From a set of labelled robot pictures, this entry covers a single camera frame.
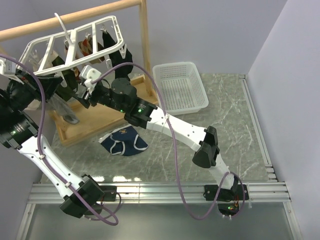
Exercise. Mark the navy blue white-trimmed underwear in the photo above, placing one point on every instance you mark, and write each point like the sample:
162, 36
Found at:
123, 141

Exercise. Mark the black hanging underwear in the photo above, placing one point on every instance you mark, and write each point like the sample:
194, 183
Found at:
116, 57

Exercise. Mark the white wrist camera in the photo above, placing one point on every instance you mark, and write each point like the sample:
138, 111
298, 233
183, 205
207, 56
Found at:
7, 67
88, 75

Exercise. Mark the aluminium mounting rail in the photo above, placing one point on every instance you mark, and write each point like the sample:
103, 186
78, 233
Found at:
168, 193

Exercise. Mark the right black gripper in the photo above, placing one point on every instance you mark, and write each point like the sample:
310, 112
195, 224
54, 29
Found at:
91, 97

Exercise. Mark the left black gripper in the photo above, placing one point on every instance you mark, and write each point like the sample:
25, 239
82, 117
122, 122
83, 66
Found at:
30, 84

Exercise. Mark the grey hanging underwear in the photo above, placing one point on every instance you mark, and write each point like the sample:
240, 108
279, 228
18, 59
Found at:
63, 109

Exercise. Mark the orange patterned hanging sock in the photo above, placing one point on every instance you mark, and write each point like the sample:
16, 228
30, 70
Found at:
86, 48

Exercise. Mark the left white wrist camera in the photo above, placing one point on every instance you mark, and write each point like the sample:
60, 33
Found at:
7, 67

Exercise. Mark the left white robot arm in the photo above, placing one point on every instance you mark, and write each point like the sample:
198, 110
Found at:
18, 131

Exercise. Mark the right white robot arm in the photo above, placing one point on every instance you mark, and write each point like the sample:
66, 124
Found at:
121, 96

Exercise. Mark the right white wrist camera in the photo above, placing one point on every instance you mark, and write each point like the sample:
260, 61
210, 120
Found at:
88, 75

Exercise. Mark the right aluminium side rail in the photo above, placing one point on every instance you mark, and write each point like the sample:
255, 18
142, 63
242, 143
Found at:
258, 131

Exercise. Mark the white plastic basket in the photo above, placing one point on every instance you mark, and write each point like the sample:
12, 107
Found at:
181, 87

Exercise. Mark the white plastic clip hanger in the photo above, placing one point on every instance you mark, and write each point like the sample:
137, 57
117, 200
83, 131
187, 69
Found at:
71, 37

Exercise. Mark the olive green hanging underwear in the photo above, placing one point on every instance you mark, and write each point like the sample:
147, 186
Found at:
69, 89

